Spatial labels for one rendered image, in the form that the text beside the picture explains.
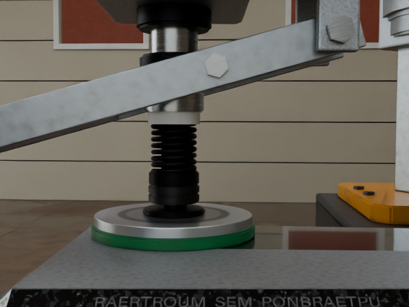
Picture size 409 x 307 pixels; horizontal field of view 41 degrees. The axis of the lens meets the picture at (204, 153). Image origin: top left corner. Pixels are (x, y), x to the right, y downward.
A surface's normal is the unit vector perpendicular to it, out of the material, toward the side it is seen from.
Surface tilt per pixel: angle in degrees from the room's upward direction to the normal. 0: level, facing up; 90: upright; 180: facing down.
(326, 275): 0
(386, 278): 0
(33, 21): 90
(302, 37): 90
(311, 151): 90
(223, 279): 0
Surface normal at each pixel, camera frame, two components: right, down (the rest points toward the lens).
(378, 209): -0.76, 0.03
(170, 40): -0.10, 0.05
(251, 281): 0.00, -1.00
